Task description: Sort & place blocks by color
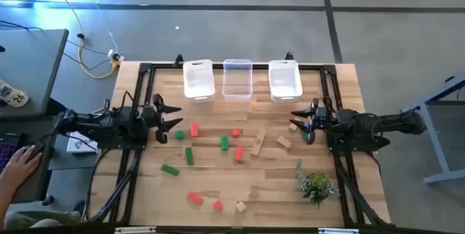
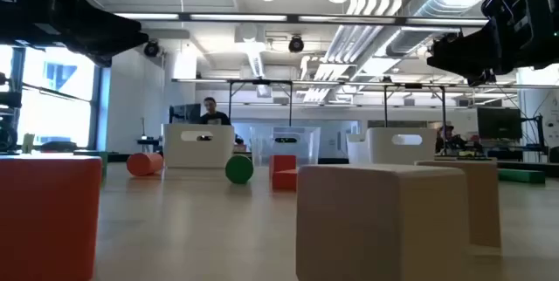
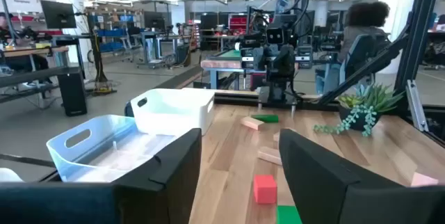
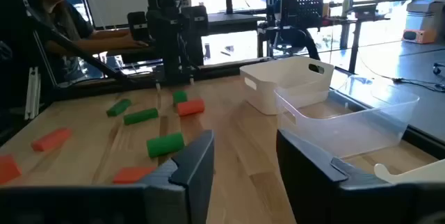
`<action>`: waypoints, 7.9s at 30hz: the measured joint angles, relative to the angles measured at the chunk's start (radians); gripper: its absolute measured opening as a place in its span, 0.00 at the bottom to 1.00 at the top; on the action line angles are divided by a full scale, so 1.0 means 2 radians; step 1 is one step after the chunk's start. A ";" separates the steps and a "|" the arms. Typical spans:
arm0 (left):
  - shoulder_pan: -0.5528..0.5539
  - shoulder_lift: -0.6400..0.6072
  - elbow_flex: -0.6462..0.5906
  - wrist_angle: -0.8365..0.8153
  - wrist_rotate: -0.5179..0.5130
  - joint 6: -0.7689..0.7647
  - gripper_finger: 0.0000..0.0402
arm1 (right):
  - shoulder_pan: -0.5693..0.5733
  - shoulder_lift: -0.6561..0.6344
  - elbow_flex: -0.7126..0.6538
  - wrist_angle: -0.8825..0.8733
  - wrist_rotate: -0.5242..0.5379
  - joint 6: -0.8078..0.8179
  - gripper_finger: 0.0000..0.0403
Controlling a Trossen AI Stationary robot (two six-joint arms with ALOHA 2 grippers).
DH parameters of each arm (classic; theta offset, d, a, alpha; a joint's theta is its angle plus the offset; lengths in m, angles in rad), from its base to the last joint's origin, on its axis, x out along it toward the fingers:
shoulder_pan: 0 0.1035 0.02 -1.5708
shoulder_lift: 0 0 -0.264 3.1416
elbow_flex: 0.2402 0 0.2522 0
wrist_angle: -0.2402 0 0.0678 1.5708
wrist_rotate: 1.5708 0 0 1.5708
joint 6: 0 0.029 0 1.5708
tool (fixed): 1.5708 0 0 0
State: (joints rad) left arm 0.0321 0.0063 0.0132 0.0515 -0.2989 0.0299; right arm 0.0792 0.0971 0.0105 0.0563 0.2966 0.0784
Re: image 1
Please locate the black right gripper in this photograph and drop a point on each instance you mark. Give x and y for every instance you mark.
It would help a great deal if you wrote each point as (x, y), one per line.
(319, 119)

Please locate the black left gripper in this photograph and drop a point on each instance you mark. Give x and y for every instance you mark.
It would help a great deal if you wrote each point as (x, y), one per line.
(149, 117)

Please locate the natural wooden block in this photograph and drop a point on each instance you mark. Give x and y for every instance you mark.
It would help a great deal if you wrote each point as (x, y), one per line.
(283, 141)
(293, 126)

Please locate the red wooden cylinder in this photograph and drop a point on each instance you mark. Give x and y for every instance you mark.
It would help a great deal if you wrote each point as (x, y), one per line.
(194, 130)

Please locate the long printed wooden plank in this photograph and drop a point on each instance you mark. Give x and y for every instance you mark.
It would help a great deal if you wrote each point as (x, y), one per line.
(258, 142)

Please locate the red wooden cube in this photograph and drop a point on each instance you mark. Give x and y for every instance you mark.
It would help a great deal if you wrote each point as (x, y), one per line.
(217, 205)
(236, 132)

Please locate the red wooden block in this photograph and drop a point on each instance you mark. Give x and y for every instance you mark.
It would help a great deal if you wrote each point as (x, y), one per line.
(238, 153)
(195, 198)

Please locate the natural wooden cube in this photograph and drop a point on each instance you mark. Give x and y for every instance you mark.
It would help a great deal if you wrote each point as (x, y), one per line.
(240, 206)

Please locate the person's forearm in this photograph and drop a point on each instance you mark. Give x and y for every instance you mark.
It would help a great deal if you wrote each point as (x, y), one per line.
(5, 201)

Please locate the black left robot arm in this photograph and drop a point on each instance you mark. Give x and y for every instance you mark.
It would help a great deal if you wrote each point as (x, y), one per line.
(109, 125)

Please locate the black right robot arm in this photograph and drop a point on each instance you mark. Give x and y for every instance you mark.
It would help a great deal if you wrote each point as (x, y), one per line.
(381, 121)

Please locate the green wooden block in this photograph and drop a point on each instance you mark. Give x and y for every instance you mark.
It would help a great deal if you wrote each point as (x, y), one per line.
(189, 156)
(304, 136)
(170, 170)

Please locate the green wooden cube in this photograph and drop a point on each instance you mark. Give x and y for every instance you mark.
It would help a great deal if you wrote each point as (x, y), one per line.
(179, 134)

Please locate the white plastic bin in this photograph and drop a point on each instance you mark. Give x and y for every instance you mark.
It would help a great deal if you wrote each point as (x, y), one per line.
(198, 81)
(285, 81)

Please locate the green wooden cylinder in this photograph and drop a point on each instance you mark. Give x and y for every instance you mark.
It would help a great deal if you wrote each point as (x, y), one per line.
(224, 142)

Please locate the small artificial potted plant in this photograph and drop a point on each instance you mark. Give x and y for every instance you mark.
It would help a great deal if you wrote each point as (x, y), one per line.
(316, 186)

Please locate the clear plastic bin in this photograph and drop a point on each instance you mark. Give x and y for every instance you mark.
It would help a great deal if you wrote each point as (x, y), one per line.
(237, 81)

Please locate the white power adapter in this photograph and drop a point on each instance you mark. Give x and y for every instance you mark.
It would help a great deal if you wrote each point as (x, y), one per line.
(110, 52)

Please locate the white tagged box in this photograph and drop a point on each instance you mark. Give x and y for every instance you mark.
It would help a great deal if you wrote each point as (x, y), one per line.
(78, 146)

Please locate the dark desk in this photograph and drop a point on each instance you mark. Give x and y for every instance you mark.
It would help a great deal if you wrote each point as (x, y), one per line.
(61, 159)

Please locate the blue grey metal table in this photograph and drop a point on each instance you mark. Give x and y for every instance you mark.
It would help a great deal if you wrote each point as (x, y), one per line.
(438, 147)

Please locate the grey side table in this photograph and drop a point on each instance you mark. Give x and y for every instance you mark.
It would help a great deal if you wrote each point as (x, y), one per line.
(29, 63)

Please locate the person's hand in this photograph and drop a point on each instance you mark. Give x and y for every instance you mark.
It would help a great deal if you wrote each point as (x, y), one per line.
(22, 165)

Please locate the white printed tag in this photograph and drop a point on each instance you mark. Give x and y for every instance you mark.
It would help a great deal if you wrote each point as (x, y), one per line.
(12, 96)

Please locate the purple backlit keyboard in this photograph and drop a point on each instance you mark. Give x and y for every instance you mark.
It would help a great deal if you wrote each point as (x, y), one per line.
(7, 150)

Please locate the person's leg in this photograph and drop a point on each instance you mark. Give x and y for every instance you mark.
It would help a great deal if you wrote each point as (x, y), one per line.
(36, 221)

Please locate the black metal table frame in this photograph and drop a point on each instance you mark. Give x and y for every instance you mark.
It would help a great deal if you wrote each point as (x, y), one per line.
(165, 66)

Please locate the black frame clamp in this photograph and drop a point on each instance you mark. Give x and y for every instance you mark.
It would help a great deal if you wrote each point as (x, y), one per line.
(288, 56)
(178, 60)

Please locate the silver metal bracket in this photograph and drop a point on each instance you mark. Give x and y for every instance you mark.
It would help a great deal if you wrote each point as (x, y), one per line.
(136, 230)
(338, 231)

